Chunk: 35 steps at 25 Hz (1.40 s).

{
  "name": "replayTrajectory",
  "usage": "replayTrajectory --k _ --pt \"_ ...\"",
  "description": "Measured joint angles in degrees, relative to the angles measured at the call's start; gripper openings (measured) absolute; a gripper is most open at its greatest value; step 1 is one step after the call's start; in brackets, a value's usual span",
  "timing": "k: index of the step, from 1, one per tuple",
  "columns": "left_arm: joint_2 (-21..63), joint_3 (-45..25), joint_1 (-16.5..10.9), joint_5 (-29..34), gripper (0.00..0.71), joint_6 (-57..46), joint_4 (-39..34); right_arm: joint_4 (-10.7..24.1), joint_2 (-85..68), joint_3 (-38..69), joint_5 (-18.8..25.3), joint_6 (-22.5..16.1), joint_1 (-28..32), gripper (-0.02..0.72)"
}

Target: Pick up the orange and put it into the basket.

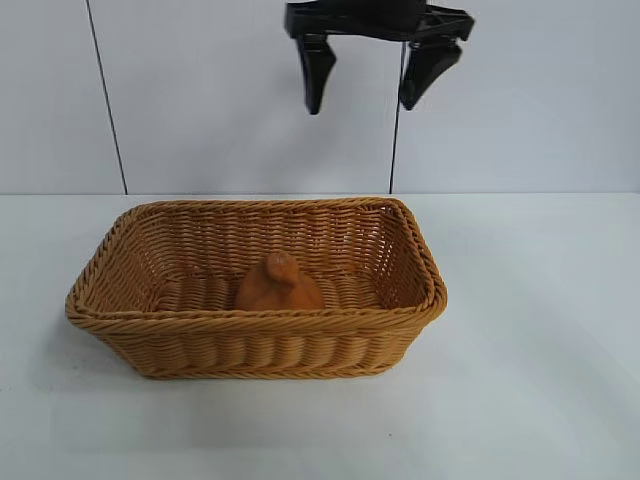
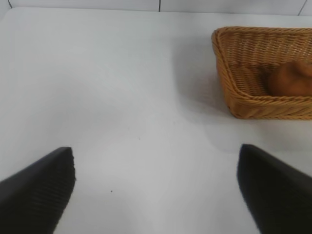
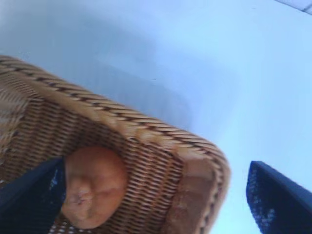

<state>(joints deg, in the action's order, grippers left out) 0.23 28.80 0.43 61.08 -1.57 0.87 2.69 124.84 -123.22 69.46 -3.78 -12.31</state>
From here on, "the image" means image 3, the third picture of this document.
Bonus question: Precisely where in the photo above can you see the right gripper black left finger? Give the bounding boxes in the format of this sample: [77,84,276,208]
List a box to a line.
[0,157,67,234]

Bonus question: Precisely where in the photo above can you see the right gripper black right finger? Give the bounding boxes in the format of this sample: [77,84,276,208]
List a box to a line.
[245,160,312,234]

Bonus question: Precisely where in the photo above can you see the brown round bread loaf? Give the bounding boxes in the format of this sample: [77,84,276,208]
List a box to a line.
[61,145,129,229]

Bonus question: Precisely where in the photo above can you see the tan woven wicker basket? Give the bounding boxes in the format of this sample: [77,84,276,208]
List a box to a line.
[0,55,232,234]

